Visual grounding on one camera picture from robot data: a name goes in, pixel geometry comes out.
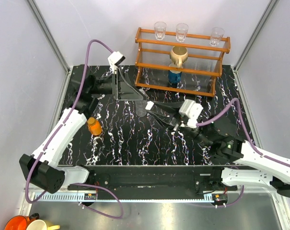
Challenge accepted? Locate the clear drinking glass left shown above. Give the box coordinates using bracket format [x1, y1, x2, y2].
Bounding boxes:
[154, 22, 167, 41]

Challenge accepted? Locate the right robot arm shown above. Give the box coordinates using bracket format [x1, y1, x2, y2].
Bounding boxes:
[145, 98, 290, 198]

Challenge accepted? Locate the clear plastic bottle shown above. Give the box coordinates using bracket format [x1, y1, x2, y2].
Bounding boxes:
[135, 88, 148, 117]

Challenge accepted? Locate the orange juice bottle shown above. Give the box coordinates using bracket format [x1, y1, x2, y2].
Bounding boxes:
[87, 120, 102, 136]

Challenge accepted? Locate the clear drinking glass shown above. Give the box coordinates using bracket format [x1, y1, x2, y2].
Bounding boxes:
[175, 23, 189, 42]
[154, 22, 167, 41]
[210, 27, 224, 46]

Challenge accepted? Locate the orange mug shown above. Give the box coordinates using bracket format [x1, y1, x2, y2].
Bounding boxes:
[4, 213, 40, 230]

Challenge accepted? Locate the orange bottle cap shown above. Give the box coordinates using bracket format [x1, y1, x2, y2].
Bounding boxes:
[87, 117, 96, 126]

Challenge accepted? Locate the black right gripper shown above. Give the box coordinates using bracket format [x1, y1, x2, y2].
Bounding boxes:
[147, 100, 213, 148]

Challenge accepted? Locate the clear drinking glass right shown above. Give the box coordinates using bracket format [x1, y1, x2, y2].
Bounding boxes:
[210, 27, 224, 46]

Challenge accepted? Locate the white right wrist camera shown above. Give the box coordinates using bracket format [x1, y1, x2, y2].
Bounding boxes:
[179, 99, 203, 128]

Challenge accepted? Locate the cream yellow mug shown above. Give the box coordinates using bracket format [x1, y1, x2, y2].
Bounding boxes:
[26, 219, 60, 230]

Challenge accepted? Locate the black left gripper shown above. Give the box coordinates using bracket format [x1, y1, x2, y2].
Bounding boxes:
[89, 68, 147, 101]

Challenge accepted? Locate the beige ceramic mug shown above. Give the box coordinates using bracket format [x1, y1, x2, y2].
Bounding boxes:
[170, 46, 188, 68]

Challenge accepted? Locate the blue ceramic mug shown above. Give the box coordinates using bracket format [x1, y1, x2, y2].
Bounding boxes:
[168, 70, 182, 84]

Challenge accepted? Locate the clear drinking glass middle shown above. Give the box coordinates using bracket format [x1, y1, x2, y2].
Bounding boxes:
[175, 23, 189, 42]

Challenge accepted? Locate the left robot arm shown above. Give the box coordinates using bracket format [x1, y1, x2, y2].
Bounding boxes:
[19, 70, 145, 194]

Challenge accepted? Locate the orange wooden shelf rack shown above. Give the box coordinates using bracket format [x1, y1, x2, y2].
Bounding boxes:
[135, 27, 231, 97]

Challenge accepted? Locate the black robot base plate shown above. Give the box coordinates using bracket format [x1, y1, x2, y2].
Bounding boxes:
[87, 165, 238, 200]

